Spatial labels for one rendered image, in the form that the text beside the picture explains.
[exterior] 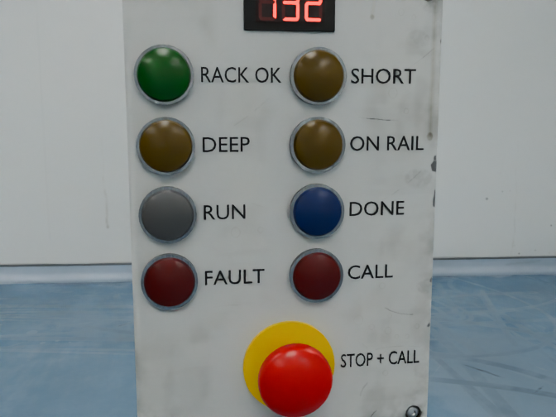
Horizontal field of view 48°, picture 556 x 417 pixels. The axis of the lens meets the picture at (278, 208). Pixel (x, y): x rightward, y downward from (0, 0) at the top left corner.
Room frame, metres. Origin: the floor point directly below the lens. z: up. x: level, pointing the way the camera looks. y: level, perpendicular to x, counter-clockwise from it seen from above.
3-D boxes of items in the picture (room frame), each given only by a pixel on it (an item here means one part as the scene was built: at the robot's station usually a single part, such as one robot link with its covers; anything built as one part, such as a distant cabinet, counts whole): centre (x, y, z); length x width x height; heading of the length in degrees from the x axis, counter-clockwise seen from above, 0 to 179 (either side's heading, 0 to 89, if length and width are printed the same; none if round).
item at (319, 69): (0.33, -0.02, 1.01); 0.03 x 0.01 x 0.03; 99
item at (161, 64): (0.32, 0.06, 1.01); 0.03 x 0.01 x 0.03; 99
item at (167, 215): (0.32, 0.06, 0.94); 0.03 x 0.01 x 0.03; 99
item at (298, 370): (0.33, -0.01, 0.85); 0.04 x 0.04 x 0.04; 9
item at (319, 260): (0.33, -0.02, 0.90); 0.03 x 0.01 x 0.03; 99
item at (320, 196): (0.33, -0.02, 0.94); 0.03 x 0.01 x 0.03; 99
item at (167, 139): (0.32, 0.06, 0.98); 0.03 x 0.01 x 0.03; 99
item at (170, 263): (0.32, 0.06, 0.90); 0.03 x 0.01 x 0.03; 99
